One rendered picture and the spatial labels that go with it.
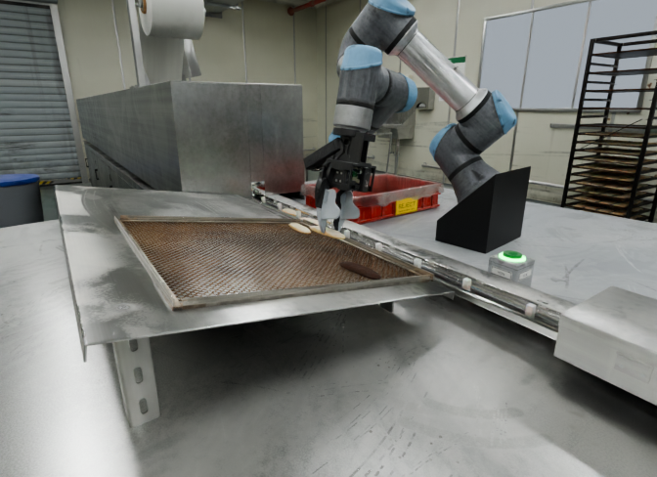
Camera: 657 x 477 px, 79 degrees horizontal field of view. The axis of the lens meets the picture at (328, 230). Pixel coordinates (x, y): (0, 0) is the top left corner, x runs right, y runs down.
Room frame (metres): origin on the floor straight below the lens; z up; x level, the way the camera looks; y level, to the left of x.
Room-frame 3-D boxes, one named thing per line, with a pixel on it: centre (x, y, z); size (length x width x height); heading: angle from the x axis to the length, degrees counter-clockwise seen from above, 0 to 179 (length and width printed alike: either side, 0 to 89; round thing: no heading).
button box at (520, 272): (0.83, -0.41, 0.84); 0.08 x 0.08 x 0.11; 35
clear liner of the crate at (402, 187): (1.59, -0.18, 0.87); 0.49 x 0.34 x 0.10; 126
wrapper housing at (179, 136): (3.41, 1.56, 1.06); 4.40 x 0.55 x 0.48; 35
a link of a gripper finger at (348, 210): (0.82, -0.04, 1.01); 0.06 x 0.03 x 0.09; 43
